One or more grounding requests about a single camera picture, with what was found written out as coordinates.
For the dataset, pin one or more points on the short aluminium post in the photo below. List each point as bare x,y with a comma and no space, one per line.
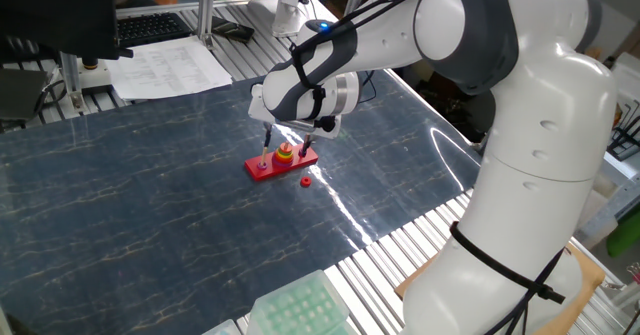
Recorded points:
71,80

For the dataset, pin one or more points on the printed paper sheet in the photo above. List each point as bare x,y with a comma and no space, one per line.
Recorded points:
165,70

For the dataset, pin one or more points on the black pouch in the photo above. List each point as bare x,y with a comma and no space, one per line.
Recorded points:
232,29

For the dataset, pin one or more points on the green plastic object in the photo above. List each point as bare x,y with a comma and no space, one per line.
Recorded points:
625,235

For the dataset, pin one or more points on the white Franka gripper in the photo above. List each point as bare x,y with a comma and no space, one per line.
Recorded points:
256,105

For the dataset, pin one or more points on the dark grey box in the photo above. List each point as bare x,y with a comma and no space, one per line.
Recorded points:
22,92

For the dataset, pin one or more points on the black keyboard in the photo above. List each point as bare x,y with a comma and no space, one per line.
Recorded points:
150,27

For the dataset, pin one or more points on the tall aluminium post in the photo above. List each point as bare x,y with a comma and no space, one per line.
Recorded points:
206,10

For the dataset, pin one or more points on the green pipette tip box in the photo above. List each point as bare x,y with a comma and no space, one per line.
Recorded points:
295,307

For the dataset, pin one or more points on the black round knob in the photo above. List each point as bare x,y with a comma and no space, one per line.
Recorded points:
90,64

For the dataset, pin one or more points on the silver wrist camera blue caps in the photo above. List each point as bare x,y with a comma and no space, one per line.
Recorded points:
295,125

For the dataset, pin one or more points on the dark blue marble mat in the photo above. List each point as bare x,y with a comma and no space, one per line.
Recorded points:
150,225

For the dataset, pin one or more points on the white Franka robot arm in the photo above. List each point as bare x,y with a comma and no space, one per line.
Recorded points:
540,125

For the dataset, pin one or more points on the aluminium table rail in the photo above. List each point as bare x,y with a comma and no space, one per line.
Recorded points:
165,7

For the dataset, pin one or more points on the orange object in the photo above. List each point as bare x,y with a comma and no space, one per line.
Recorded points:
165,0

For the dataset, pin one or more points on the grey aluminium frame bar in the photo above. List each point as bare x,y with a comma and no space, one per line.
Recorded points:
607,215

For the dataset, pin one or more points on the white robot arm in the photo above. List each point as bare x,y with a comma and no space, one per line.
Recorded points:
290,10

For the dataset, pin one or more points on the red Hanoi base board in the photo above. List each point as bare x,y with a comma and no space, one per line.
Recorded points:
270,172

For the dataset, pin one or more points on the black monitor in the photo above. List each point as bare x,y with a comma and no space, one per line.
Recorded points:
50,15

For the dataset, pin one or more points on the white plastic box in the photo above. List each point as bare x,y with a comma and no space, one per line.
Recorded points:
627,75

